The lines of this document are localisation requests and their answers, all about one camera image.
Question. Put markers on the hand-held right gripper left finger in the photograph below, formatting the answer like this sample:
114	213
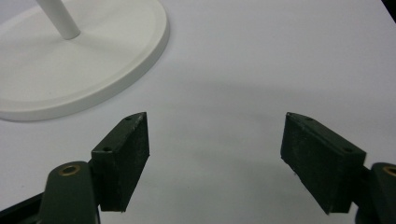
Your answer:
120	165

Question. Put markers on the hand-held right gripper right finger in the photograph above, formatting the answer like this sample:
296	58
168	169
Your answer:
320	165

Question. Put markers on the white round lamp stand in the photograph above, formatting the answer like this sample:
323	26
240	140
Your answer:
62	71

